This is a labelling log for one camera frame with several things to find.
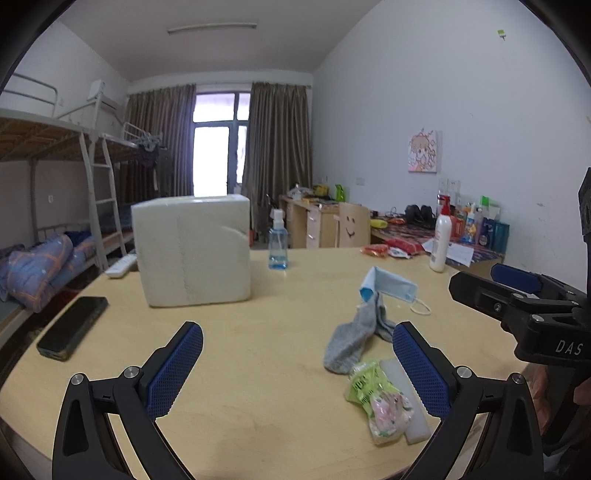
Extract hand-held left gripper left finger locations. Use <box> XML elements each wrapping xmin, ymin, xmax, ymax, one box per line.
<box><xmin>52</xmin><ymin>320</ymin><xmax>205</xmax><ymax>480</ymax></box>

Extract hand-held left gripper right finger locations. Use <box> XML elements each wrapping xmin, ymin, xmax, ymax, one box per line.
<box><xmin>392</xmin><ymin>322</ymin><xmax>544</xmax><ymax>480</ymax></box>

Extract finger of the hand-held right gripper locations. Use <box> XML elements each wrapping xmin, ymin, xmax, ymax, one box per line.
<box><xmin>491</xmin><ymin>264</ymin><xmax>590</xmax><ymax>304</ymax></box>
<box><xmin>449</xmin><ymin>271</ymin><xmax>578</xmax><ymax>331</ymax></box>

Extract grey sock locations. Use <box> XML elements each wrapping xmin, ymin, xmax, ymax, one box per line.
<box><xmin>323</xmin><ymin>293</ymin><xmax>398</xmax><ymax>374</ymax></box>

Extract white foam box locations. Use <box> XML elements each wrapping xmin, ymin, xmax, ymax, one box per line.
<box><xmin>131</xmin><ymin>194</ymin><xmax>252</xmax><ymax>308</ymax></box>

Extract person's right hand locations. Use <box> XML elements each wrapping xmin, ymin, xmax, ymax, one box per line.
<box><xmin>529</xmin><ymin>367</ymin><xmax>551</xmax><ymax>435</ymax></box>

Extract white eraser block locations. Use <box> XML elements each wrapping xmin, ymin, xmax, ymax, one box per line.
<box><xmin>379</xmin><ymin>359</ymin><xmax>433</xmax><ymax>445</ymax></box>

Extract printed paper sheet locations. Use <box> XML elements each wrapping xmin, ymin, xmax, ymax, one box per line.
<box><xmin>422</xmin><ymin>237</ymin><xmax>474</xmax><ymax>268</ymax></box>

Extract green snack packet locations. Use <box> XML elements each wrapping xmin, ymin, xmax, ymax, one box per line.
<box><xmin>345</xmin><ymin>361</ymin><xmax>415</xmax><ymax>446</ymax></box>

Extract row of toiletry bottles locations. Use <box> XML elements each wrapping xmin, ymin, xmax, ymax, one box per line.
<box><xmin>436</xmin><ymin>194</ymin><xmax>511</xmax><ymax>253</ymax></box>

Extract white lotion pump bottle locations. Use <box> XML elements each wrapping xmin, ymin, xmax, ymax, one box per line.
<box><xmin>429</xmin><ymin>196</ymin><xmax>454</xmax><ymax>273</ymax></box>

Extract blue face mask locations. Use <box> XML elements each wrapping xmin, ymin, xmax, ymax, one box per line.
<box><xmin>359</xmin><ymin>266</ymin><xmax>432</xmax><ymax>316</ymax></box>

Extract large red snack packet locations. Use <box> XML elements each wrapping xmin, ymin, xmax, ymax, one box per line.
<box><xmin>383</xmin><ymin>237</ymin><xmax>424</xmax><ymax>256</ymax></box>

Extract patterned desk cloth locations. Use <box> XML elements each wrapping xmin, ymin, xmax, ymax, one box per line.
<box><xmin>372</xmin><ymin>217</ymin><xmax>504</xmax><ymax>265</ymax></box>

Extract black headphones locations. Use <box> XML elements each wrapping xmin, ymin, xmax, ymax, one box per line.
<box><xmin>405</xmin><ymin>204</ymin><xmax>436</xmax><ymax>223</ymax></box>

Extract black smartphone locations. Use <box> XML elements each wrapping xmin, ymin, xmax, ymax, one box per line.
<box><xmin>37</xmin><ymin>296</ymin><xmax>110</xmax><ymax>362</ymax></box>

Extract white remote control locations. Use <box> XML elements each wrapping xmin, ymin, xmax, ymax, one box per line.
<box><xmin>105</xmin><ymin>255</ymin><xmax>139</xmax><ymax>279</ymax></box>

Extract wooden smiley chair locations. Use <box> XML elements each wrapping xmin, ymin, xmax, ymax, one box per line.
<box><xmin>333</xmin><ymin>203</ymin><xmax>372</xmax><ymax>249</ymax></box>

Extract clear spray bottle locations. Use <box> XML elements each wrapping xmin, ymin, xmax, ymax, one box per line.
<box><xmin>268</xmin><ymin>209</ymin><xmax>291</xmax><ymax>270</ymax></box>

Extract dark blue checked quilt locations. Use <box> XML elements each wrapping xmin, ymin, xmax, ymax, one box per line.
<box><xmin>98</xmin><ymin>203</ymin><xmax>134</xmax><ymax>237</ymax></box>

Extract blue checked blanket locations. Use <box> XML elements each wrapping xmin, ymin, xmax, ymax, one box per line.
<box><xmin>0</xmin><ymin>233</ymin><xmax>100</xmax><ymax>315</ymax></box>

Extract light wooden drawer desk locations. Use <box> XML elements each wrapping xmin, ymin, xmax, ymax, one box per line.
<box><xmin>278</xmin><ymin>195</ymin><xmax>343</xmax><ymax>249</ymax></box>

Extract dark hanging clothes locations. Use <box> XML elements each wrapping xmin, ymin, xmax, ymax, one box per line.
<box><xmin>137</xmin><ymin>138</ymin><xmax>160</xmax><ymax>169</ymax></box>

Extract glass balcony door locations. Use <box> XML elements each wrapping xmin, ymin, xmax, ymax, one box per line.
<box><xmin>191</xmin><ymin>91</ymin><xmax>253</xmax><ymax>198</ymax></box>

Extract brown curtain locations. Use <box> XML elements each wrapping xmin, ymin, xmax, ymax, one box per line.
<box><xmin>242</xmin><ymin>82</ymin><xmax>314</xmax><ymax>219</ymax></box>
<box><xmin>125</xmin><ymin>84</ymin><xmax>197</xmax><ymax>205</ymax></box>

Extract metal bunk bed with ladder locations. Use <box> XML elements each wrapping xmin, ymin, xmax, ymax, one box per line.
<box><xmin>0</xmin><ymin>73</ymin><xmax>139</xmax><ymax>352</ymax></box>

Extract white air conditioner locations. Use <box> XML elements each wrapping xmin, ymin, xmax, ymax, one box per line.
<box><xmin>87</xmin><ymin>80</ymin><xmax>128</xmax><ymax>112</ymax></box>

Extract ceiling tube lamp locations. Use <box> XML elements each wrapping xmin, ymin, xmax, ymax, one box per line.
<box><xmin>167</xmin><ymin>21</ymin><xmax>258</xmax><ymax>35</ymax></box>

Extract cartoon wall poster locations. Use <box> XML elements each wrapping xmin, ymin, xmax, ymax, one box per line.
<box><xmin>407</xmin><ymin>130</ymin><xmax>442</xmax><ymax>174</ymax></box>

